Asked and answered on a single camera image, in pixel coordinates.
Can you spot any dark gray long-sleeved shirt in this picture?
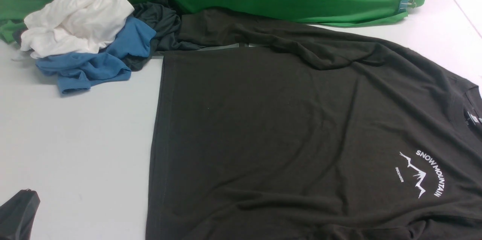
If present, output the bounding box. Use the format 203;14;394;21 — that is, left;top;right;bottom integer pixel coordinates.
146;8;482;240

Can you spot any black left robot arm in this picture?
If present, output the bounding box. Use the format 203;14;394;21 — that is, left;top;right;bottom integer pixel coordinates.
0;189;41;240

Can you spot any crumpled dark teal shirt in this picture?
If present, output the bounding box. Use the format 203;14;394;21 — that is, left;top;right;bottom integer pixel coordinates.
122;0;203;71

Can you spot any crumpled blue shirt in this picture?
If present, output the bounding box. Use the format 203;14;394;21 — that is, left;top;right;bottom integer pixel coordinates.
36;17;156;94

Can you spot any crumpled white shirt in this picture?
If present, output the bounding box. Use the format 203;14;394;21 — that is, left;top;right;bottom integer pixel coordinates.
20;0;134;59

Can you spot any blue binder clip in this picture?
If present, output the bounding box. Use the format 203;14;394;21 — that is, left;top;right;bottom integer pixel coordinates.
398;0;417;13

